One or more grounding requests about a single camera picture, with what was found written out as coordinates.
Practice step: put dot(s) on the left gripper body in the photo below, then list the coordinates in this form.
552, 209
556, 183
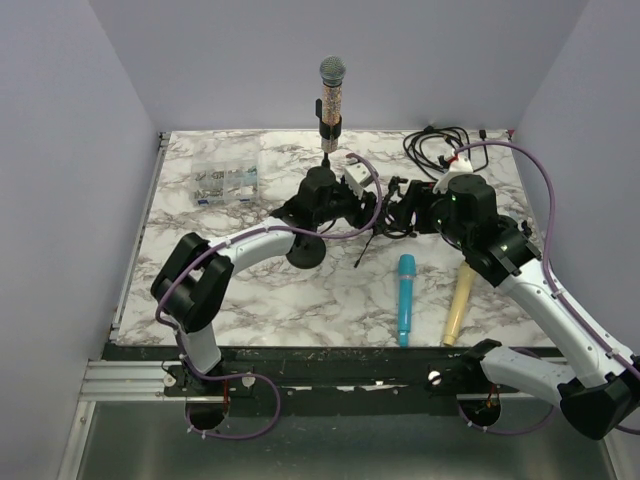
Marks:
359, 217

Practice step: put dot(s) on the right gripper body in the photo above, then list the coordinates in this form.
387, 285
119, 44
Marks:
426, 221

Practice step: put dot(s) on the black tripod shock mount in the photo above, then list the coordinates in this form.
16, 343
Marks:
386, 224

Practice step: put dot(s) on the blue microphone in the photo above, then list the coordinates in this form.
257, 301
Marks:
406, 271

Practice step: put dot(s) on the black tall mic stand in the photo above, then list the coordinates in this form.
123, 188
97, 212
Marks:
329, 132

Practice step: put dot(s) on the black stand with clip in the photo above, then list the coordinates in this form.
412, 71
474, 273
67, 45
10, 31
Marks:
307, 252

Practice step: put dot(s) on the yellow microphone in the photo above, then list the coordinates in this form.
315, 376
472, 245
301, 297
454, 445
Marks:
465, 279

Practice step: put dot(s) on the black shock mount round-base stand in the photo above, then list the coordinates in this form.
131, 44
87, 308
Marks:
522, 223

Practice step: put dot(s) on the glitter microphone silver head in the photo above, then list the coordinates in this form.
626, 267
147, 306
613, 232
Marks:
332, 72

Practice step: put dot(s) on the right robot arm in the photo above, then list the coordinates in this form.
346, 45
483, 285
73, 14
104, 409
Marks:
598, 386

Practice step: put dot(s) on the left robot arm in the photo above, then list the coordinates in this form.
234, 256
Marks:
191, 285

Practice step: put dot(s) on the clear plastic parts box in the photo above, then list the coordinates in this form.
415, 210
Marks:
225, 172

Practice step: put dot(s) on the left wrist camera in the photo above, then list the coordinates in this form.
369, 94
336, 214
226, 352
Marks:
357, 175

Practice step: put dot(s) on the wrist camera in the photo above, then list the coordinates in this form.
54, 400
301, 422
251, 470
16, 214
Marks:
457, 165
357, 175

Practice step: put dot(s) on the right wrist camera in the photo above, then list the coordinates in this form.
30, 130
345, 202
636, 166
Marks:
457, 165

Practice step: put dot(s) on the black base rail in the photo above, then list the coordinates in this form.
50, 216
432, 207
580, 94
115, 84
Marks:
330, 381

